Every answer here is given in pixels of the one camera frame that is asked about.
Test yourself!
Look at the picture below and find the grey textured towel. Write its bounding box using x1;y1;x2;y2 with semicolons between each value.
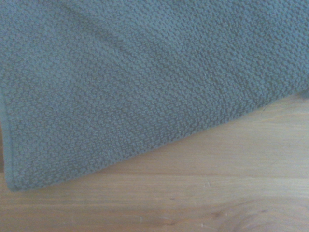
0;0;309;193

